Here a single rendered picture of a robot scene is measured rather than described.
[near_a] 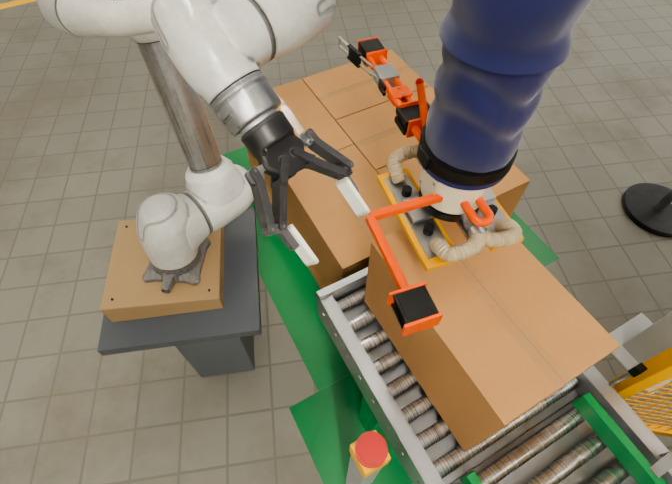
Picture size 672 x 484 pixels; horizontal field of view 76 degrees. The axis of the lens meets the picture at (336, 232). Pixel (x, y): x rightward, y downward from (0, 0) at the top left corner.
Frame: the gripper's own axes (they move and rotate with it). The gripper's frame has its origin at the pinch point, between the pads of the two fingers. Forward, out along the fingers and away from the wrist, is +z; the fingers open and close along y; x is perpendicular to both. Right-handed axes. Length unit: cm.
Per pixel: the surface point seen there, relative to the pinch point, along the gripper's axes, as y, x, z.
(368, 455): 11, -22, 46
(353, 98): -139, -115, -16
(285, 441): -1, -124, 86
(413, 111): -65, -26, -3
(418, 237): -38, -25, 24
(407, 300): -12.7, -11.3, 24.4
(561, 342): -44, -8, 66
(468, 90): -37.3, 8.8, -4.5
